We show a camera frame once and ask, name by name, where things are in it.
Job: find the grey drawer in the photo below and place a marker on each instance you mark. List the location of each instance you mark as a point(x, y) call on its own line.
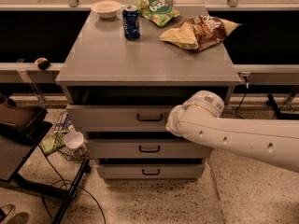
point(146, 148)
point(117, 118)
point(193, 171)

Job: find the black top drawer handle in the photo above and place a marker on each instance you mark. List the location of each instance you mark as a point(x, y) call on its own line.
point(149, 119)

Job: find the grey drawer cabinet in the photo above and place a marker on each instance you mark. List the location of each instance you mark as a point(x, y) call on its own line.
point(105, 68)

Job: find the white bowl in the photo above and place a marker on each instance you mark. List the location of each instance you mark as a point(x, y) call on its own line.
point(106, 9)

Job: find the brown yellow chip bag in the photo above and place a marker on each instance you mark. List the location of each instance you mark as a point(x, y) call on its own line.
point(199, 33)

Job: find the green snack packet on floor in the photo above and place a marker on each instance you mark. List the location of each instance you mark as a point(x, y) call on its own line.
point(52, 143)

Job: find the white cup on floor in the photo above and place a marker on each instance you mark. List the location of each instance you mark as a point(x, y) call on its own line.
point(74, 140)

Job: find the black wheeled stand base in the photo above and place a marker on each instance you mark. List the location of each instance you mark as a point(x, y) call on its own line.
point(287, 101)

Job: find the grey top drawer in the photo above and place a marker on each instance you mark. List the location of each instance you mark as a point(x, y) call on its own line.
point(117, 118)

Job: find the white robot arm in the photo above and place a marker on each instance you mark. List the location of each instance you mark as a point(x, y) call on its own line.
point(273, 141)

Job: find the grey middle drawer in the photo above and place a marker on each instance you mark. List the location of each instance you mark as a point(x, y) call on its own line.
point(146, 148)

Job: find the black side table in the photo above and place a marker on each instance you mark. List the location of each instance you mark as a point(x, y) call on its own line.
point(22, 128)

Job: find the blue soda can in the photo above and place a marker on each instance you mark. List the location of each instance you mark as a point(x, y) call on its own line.
point(130, 18)

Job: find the green chip bag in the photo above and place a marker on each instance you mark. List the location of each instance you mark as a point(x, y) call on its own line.
point(156, 11)

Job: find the patterned packet on floor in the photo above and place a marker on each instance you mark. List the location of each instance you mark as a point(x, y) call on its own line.
point(63, 124)

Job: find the small black round device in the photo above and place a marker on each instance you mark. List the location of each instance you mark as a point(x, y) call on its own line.
point(42, 63)

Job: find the grey bottom drawer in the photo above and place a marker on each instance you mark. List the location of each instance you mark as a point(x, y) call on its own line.
point(193, 171)

